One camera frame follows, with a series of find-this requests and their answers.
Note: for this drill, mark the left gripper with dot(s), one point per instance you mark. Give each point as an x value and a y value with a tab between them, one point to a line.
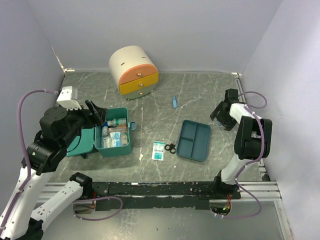
92	120

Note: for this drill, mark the blue divided tray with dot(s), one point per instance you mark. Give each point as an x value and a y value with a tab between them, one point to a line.
193	142

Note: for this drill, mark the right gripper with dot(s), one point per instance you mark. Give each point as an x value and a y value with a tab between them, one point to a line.
228	124

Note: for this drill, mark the flat blue white sachet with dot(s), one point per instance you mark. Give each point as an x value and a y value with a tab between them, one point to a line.
158	151

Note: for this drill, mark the white plastic bottle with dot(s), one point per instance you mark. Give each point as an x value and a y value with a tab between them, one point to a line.
117	122

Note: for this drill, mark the elastic bandage roll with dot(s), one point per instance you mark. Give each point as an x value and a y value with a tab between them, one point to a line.
105	138

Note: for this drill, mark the small clear measuring cup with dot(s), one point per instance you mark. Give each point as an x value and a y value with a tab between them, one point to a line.
219	124

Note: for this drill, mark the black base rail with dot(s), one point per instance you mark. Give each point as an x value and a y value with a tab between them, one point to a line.
149	195

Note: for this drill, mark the round mini drawer cabinet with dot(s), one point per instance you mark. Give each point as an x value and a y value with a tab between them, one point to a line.
133	72

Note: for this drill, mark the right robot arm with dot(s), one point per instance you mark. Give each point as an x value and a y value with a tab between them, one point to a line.
252	142

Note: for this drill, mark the black clip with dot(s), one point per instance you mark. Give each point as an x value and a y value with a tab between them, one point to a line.
170	148

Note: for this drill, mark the blue plastic vial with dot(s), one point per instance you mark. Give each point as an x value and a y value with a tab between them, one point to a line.
174	102

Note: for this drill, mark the small blue white packets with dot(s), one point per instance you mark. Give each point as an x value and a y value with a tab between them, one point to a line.
119	137

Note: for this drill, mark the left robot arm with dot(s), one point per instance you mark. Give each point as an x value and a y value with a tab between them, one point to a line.
59	127

